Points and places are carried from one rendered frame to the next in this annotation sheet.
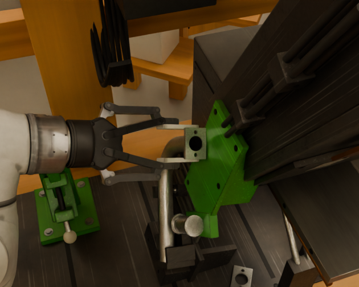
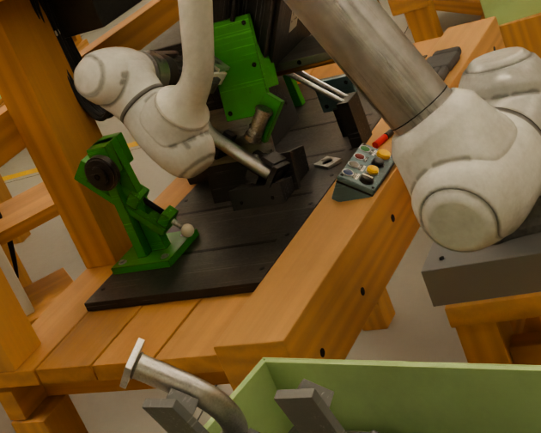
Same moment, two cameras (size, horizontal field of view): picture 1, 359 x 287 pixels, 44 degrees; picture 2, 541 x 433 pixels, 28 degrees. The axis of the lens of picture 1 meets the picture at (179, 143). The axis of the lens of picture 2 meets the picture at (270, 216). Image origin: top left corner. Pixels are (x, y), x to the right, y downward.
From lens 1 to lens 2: 1.84 m
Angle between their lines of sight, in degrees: 40
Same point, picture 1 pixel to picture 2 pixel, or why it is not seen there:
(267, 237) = (313, 150)
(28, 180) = (91, 289)
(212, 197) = (258, 79)
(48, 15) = (39, 71)
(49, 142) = (153, 54)
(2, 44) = (0, 143)
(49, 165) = (163, 70)
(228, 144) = (237, 29)
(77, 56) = (69, 107)
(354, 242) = not seen: hidden behind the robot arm
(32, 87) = not seen: outside the picture
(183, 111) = (86, 412)
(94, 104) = not seen: hidden behind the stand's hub
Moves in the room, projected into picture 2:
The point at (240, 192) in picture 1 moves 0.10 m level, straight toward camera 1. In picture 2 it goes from (268, 70) to (294, 71)
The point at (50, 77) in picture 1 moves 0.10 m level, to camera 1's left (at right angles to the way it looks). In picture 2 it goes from (61, 136) to (25, 159)
